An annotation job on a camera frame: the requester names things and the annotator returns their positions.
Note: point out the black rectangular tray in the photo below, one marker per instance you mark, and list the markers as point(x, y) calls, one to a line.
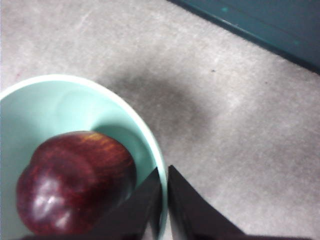
point(275, 20)

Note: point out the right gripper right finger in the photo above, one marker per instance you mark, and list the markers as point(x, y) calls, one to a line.
point(190, 215)

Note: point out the dark red plum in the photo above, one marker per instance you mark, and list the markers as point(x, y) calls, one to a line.
point(75, 180)

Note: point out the teal ribbed bowl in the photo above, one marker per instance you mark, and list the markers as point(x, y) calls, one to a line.
point(75, 107)

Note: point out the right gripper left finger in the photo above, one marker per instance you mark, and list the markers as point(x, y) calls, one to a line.
point(135, 217)

